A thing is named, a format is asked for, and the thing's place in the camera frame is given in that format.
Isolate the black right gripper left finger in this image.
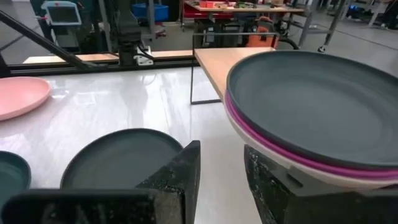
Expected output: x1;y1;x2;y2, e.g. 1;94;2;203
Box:
0;139;201;224

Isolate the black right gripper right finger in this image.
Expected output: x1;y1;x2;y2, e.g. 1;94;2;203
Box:
243;144;398;224

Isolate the beige plate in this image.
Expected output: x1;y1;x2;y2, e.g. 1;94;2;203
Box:
224;105;398;191

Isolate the dark green-grey plate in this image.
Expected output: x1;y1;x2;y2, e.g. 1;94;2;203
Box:
60;128;184;190

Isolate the magenta plate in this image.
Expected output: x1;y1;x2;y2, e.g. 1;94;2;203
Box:
224;90;398;181

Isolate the slate grey plate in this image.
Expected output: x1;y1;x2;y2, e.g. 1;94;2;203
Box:
226;50;398;170

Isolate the light wooden board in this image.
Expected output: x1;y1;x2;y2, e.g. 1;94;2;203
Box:
23;49;194;65

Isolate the orange machine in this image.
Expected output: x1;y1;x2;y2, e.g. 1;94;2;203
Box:
247;17;279;49

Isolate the teal bowl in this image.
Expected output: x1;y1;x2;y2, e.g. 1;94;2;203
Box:
0;151;32;206

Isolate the grey table leg with caster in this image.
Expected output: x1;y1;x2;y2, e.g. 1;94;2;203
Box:
318;0;348;53

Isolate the blue plastic bin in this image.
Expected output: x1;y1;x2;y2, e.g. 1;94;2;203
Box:
132;2;170;22

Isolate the light pink plate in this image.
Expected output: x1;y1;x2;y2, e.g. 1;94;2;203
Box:
0;76;52;121

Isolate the wooden workbench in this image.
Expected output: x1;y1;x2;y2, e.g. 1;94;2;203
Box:
183;0;305;20

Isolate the wooden shelf with black frame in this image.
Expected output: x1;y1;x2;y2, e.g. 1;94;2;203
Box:
190;32;280;105

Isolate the black table frame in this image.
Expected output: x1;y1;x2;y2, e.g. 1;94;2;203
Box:
0;9;200;78

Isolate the monitor with light-blue frame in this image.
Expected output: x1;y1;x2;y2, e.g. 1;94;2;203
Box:
41;1;82;26

